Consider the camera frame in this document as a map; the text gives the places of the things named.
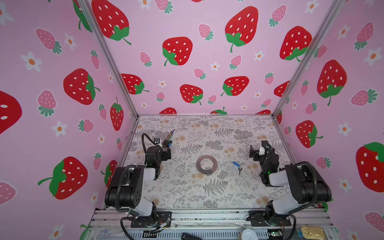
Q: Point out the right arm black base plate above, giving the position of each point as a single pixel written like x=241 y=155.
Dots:
x=263 y=219

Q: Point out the gold computer mouse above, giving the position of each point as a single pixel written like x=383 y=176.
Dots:
x=311 y=233

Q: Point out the grey perforated metal ring disc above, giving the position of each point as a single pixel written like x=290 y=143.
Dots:
x=206 y=164

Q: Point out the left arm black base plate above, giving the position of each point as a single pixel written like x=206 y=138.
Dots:
x=153 y=221

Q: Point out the key with blue tag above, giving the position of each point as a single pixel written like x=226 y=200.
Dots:
x=238 y=167

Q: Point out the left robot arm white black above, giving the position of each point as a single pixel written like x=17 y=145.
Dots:
x=125 y=192

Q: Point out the white round puck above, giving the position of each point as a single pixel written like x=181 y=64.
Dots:
x=248 y=234

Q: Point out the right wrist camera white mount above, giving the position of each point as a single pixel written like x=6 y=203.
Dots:
x=262 y=150

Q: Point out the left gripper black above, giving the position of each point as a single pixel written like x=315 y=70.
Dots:
x=165 y=146

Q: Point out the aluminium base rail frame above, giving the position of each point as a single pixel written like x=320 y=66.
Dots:
x=207 y=224

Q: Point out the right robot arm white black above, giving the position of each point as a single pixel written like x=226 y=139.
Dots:
x=307 y=187

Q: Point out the green circuit board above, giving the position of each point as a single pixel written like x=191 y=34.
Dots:
x=275 y=235

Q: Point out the black device at front edge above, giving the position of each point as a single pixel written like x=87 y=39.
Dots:
x=187 y=236

